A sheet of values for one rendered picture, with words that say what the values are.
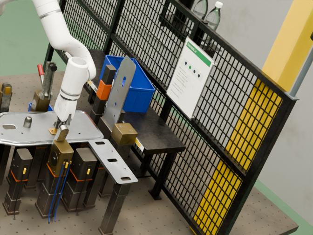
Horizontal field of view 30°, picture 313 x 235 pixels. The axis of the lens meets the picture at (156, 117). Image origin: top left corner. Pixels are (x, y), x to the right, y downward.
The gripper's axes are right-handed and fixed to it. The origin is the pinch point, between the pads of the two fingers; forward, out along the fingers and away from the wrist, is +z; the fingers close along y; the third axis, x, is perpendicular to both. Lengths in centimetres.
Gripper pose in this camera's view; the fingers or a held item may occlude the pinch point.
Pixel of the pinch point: (60, 126)
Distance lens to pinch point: 249.9
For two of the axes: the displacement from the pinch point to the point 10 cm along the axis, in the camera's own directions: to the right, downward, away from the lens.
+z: -3.2, 8.2, 4.8
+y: 4.9, 5.7, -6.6
